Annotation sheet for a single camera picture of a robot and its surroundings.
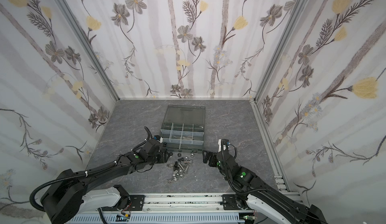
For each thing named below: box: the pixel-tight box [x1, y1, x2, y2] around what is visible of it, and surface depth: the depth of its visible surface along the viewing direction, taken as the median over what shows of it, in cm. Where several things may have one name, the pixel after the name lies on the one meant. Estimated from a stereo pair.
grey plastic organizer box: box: [160, 104, 206, 154], surface depth 100 cm
